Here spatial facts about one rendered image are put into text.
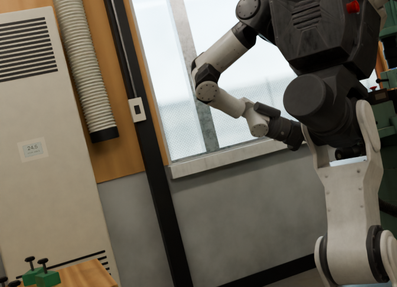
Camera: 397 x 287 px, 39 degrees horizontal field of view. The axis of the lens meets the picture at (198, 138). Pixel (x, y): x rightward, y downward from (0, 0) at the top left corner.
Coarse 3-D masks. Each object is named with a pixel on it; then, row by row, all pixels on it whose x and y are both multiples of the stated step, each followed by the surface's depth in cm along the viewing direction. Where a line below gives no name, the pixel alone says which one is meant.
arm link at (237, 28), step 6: (240, 24) 176; (234, 30) 176; (240, 30) 175; (246, 30) 175; (252, 30) 176; (240, 36) 175; (246, 36) 176; (252, 36) 179; (240, 42) 175; (246, 42) 176; (252, 42) 178
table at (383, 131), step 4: (396, 116) 203; (392, 120) 205; (396, 120) 203; (392, 124) 205; (396, 124) 204; (384, 128) 203; (388, 128) 203; (392, 128) 204; (396, 128) 204; (380, 132) 201; (384, 132) 202; (388, 132) 203; (392, 132) 204; (396, 132) 205; (380, 136) 201; (384, 136) 202
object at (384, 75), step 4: (384, 72) 219; (388, 72) 217; (392, 72) 215; (396, 72) 215; (380, 76) 221; (384, 76) 219; (388, 76) 217; (392, 76) 216; (396, 76) 215; (392, 80) 216; (396, 80) 215; (384, 84) 220; (388, 84) 218; (392, 84) 216; (396, 84) 215; (388, 88) 219; (392, 88) 217
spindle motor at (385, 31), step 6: (390, 0) 211; (390, 6) 211; (396, 6) 212; (390, 12) 211; (396, 12) 211; (390, 18) 211; (396, 18) 212; (390, 24) 211; (396, 24) 212; (384, 30) 212; (390, 30) 211; (396, 30) 211; (384, 36) 213; (390, 36) 216
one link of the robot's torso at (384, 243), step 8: (384, 232) 139; (320, 240) 147; (384, 240) 137; (392, 240) 139; (384, 248) 136; (392, 248) 138; (384, 256) 135; (392, 256) 136; (320, 264) 144; (384, 264) 135; (392, 264) 136; (320, 272) 145; (392, 272) 137; (328, 280) 147; (392, 280) 137
